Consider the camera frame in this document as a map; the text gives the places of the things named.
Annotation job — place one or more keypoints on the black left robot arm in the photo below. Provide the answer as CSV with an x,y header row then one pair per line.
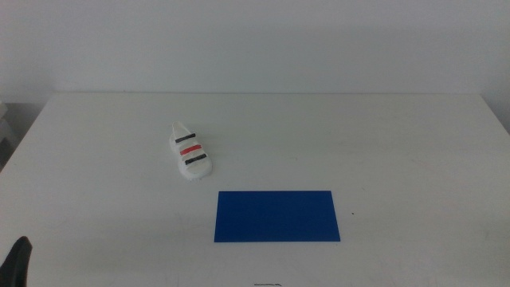
x,y
16,263

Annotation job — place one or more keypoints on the blue rectangular mat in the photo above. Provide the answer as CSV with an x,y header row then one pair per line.
x,y
275,217

